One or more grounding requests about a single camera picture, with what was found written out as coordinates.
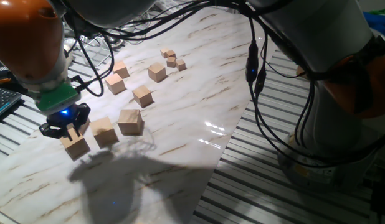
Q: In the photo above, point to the black computer keyboard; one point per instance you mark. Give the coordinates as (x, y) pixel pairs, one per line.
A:
(4, 101)

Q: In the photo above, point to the orange brown bin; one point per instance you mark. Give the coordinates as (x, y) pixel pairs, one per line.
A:
(300, 72)

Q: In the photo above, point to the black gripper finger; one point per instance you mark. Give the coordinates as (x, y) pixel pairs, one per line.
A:
(50, 130)
(83, 114)

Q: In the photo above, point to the small wooden cube block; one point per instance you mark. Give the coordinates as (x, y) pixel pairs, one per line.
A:
(171, 53)
(180, 64)
(171, 62)
(164, 52)

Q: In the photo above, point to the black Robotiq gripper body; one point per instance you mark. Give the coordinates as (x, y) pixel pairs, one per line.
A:
(63, 117)

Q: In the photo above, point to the white round object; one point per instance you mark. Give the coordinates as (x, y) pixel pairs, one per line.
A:
(68, 51)

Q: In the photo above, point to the green cloth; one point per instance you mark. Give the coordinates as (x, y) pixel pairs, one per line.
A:
(381, 12)

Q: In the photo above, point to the white marble pattern mat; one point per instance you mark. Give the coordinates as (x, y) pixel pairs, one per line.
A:
(186, 102)

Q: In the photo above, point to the blue bag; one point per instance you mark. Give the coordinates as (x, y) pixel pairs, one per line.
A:
(377, 21)

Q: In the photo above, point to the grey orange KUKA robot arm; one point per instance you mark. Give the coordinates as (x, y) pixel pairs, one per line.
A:
(320, 31)

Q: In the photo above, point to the large wooden cube block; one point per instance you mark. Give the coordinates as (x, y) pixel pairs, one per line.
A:
(115, 83)
(121, 69)
(157, 71)
(103, 131)
(75, 147)
(142, 96)
(85, 126)
(130, 121)

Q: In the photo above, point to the clear plastic container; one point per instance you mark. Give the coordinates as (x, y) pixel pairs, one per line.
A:
(100, 57)

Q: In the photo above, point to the white power strip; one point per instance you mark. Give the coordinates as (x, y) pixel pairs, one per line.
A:
(167, 4)

